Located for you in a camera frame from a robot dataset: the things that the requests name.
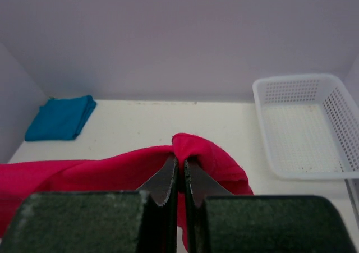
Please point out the red t shirt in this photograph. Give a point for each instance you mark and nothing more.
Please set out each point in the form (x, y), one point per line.
(125, 172)

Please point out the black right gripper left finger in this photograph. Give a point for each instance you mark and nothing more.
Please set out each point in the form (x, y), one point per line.
(144, 220)

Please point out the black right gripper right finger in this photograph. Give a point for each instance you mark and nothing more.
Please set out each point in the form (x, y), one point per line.
(219, 221)

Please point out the folded blue t shirt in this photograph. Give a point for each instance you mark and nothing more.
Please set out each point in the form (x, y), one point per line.
(61, 119)

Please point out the white perforated plastic basket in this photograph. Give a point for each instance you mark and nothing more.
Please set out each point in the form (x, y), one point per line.
(309, 125)

